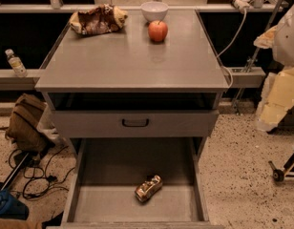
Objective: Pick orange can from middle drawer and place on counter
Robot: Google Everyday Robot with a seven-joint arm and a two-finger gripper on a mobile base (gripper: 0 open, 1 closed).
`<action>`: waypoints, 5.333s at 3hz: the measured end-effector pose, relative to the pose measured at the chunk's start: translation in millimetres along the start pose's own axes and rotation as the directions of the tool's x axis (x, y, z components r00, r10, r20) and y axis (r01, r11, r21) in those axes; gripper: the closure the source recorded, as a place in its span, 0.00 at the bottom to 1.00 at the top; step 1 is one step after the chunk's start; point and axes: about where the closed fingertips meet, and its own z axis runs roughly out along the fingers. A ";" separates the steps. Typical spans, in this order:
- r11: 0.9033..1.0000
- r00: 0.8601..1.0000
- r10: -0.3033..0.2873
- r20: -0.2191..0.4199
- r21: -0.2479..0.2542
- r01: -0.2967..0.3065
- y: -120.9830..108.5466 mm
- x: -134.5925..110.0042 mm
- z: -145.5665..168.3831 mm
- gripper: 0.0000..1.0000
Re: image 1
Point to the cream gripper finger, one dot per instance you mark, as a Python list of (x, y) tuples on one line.
[(277, 99), (266, 40)]

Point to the orange soda can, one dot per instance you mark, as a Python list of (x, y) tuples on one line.
[(148, 188)]

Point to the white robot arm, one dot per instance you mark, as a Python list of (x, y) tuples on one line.
[(283, 46)]

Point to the grey drawer cabinet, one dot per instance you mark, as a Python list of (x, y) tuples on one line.
[(127, 71)]

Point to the open grey middle drawer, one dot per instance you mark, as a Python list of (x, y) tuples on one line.
[(107, 172)]

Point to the closed grey top drawer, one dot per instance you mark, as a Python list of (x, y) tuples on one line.
[(108, 123)]

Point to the metal tripod pole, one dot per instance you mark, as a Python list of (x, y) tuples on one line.
[(251, 60)]

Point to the black wheeled stand base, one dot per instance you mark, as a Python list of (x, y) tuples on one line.
[(287, 171)]

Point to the red apple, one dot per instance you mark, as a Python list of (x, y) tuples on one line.
[(157, 31)]

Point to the white bowl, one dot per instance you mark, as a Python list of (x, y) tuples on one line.
[(154, 10)]

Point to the brown chip bag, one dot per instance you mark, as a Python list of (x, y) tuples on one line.
[(104, 18)]

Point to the clear plastic water bottle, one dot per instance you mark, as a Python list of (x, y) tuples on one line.
[(16, 63)]

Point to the brown backpack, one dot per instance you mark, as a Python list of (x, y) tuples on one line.
[(24, 119)]

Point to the black drawer handle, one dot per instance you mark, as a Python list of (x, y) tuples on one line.
[(135, 123)]

